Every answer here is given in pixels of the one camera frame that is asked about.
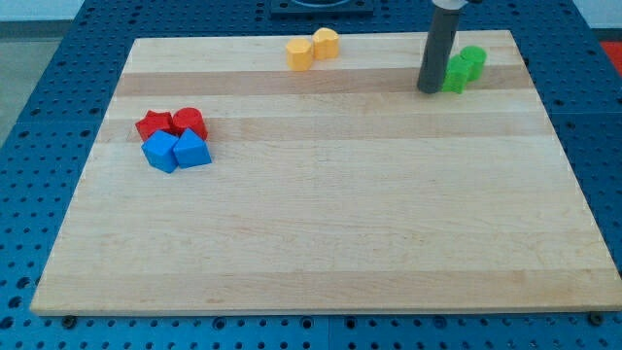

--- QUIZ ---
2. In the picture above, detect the blue cube block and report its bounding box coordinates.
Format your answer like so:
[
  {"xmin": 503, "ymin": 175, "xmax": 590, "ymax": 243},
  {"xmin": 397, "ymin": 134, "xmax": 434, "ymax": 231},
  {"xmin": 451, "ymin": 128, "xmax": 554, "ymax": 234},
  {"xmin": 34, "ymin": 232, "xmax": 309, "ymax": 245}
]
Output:
[{"xmin": 141, "ymin": 130, "xmax": 179, "ymax": 173}]

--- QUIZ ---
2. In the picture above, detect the wooden board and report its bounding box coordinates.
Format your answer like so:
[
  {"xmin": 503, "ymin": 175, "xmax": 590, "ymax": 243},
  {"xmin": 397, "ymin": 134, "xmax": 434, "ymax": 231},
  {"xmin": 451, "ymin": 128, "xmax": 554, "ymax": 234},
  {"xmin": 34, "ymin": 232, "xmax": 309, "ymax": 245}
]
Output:
[{"xmin": 30, "ymin": 30, "xmax": 621, "ymax": 316}]

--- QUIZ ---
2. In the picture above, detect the blue wedge block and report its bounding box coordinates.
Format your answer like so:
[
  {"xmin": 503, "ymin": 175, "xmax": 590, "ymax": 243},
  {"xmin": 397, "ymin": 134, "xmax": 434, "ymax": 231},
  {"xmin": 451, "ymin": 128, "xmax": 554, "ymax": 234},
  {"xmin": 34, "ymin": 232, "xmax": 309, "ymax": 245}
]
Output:
[{"xmin": 173, "ymin": 129, "xmax": 212, "ymax": 168}]

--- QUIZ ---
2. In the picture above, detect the yellow hexagon block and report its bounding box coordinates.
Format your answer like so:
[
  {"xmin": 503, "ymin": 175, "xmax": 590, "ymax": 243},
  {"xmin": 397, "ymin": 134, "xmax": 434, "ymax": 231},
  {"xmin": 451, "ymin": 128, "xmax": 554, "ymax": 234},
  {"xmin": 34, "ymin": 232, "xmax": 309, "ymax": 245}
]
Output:
[{"xmin": 286, "ymin": 38, "xmax": 314, "ymax": 71}]

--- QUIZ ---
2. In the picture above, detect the yellow heart block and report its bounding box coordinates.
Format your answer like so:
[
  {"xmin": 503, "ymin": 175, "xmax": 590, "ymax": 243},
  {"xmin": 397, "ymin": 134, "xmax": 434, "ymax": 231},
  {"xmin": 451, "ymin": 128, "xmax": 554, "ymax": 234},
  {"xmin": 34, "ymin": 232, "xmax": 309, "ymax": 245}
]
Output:
[{"xmin": 312, "ymin": 27, "xmax": 339, "ymax": 60}]

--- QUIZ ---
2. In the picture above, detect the red cylinder block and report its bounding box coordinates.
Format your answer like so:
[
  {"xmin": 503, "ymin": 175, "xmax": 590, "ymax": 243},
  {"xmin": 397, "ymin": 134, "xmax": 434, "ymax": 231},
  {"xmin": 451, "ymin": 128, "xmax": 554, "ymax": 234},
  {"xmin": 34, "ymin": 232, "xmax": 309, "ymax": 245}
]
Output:
[{"xmin": 172, "ymin": 107, "xmax": 208, "ymax": 140}]

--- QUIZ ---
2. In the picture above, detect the red star block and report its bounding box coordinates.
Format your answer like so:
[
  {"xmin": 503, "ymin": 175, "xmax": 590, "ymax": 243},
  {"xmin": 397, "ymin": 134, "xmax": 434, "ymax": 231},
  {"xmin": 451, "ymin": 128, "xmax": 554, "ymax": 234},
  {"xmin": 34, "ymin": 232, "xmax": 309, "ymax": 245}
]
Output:
[{"xmin": 135, "ymin": 110, "xmax": 175, "ymax": 141}]

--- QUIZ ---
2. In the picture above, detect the green star block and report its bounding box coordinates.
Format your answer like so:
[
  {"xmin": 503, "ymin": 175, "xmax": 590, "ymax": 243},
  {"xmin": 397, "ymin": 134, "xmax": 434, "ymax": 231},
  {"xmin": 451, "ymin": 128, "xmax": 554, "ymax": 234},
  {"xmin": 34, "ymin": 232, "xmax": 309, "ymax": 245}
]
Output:
[{"xmin": 441, "ymin": 55, "xmax": 472, "ymax": 94}]

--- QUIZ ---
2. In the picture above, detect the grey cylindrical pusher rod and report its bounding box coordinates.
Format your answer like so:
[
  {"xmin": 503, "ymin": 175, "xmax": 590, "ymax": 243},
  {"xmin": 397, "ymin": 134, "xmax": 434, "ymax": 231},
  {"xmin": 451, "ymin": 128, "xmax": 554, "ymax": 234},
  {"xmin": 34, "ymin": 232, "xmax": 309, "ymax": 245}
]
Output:
[{"xmin": 417, "ymin": 0, "xmax": 468, "ymax": 94}]

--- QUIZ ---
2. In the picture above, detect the green cylinder block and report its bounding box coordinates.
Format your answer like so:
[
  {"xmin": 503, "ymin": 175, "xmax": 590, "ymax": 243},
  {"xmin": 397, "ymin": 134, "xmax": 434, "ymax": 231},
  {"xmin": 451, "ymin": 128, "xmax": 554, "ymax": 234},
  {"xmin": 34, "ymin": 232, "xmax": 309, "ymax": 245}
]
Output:
[{"xmin": 460, "ymin": 46, "xmax": 488, "ymax": 82}]

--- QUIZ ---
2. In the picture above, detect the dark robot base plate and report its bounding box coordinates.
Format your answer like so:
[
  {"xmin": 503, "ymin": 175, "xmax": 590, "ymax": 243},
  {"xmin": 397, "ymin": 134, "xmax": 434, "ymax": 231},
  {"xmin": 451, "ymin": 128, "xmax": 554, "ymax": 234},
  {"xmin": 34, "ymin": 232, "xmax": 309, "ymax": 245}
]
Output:
[{"xmin": 267, "ymin": 0, "xmax": 375, "ymax": 18}]

